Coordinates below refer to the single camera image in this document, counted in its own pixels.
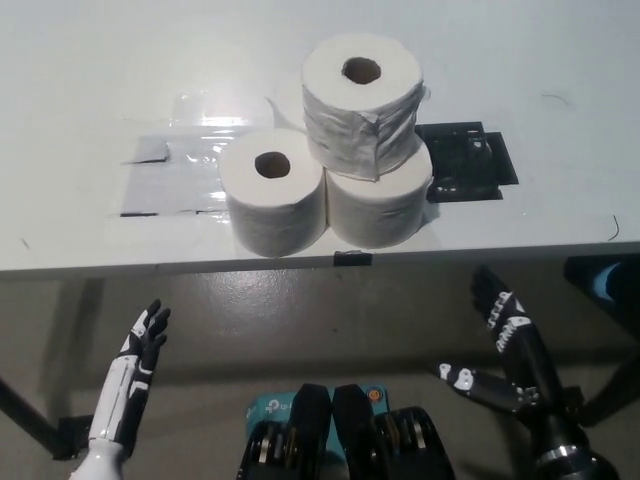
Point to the dark object with blue part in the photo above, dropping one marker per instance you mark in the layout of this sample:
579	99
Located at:
607	282

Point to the teal tp-link box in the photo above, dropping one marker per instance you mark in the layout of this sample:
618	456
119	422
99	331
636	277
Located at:
270	410

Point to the taped toilet paper roll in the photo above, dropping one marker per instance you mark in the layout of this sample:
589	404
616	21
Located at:
350	135

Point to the large black tape patch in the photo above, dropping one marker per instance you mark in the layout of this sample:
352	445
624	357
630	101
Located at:
460	170

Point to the grey tape patch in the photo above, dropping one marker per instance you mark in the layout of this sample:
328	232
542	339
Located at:
150	185

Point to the small black tape piece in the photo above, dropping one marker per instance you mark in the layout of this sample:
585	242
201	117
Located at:
352	259

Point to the black diagonal table leg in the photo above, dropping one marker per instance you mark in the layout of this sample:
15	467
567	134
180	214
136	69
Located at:
30	415
617	392

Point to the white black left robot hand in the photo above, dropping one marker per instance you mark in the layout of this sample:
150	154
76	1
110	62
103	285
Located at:
130	375

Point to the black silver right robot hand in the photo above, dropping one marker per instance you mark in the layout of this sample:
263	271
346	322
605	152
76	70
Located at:
530	360

